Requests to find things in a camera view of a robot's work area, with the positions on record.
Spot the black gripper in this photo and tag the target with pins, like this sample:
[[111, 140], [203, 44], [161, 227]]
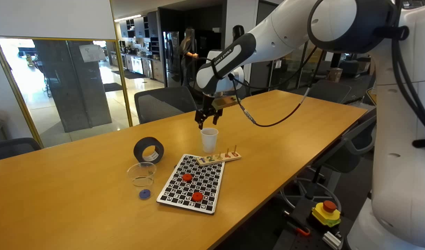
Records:
[[205, 109]]

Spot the orange disc board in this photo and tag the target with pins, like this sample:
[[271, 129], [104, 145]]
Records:
[[197, 195], [187, 176]]

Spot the blue round disc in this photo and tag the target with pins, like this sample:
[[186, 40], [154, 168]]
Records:
[[144, 193]]

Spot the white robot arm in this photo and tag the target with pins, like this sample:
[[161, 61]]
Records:
[[391, 32]]

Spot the white paper cup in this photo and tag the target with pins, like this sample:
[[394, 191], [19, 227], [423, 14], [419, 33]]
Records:
[[208, 139]]

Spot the transparent plastic cup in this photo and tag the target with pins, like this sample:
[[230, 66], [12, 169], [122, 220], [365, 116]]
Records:
[[141, 173]]

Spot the wooden number peg board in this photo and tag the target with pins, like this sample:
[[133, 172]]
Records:
[[221, 157]]

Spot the grey office chair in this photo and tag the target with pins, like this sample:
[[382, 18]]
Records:
[[162, 102]]

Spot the black tape roll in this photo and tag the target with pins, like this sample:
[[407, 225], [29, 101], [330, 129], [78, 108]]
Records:
[[148, 150]]

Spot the checkerboard calibration board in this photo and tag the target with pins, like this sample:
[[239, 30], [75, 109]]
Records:
[[205, 179]]

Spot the yellow red emergency stop button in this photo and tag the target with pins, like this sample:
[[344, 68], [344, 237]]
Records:
[[326, 212]]

